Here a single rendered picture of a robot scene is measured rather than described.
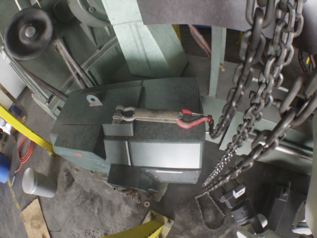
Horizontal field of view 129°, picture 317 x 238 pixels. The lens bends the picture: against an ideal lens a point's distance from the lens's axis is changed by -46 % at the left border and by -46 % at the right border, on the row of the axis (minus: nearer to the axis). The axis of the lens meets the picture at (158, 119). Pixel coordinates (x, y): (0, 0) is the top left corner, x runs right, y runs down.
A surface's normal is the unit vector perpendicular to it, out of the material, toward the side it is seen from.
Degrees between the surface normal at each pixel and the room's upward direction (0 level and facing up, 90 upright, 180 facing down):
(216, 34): 90
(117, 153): 45
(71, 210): 0
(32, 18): 95
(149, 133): 0
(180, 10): 90
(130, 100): 0
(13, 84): 90
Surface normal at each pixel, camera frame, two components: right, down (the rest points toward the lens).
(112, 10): -0.44, 0.79
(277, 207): -0.20, -0.55
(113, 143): -0.22, 0.20
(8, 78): 0.88, 0.26
